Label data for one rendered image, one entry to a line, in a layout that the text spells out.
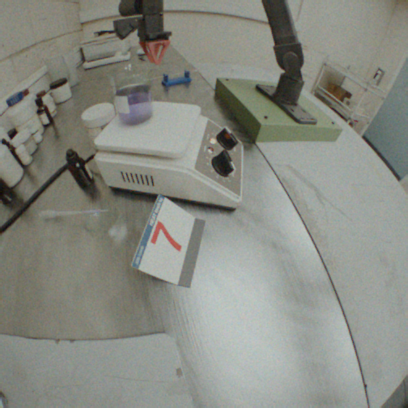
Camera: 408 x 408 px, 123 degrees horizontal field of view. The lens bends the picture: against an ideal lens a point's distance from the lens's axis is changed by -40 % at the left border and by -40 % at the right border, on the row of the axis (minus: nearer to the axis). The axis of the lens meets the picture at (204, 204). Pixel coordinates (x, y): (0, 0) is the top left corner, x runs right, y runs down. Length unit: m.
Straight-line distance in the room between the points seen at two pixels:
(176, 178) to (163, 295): 0.14
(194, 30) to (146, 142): 1.59
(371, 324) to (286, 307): 0.16
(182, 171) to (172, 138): 0.04
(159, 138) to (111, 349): 0.24
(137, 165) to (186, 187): 0.07
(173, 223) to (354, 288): 0.28
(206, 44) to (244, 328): 1.81
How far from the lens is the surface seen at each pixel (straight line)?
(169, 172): 0.22
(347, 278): 0.32
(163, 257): 0.21
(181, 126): 0.24
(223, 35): 1.84
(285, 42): 0.46
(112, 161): 0.24
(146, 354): 0.22
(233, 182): 0.24
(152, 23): 0.57
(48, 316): 0.28
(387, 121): 3.13
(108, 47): 1.38
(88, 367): 0.24
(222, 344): 0.22
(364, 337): 0.34
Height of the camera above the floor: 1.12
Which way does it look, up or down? 56 degrees down
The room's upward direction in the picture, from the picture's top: 8 degrees clockwise
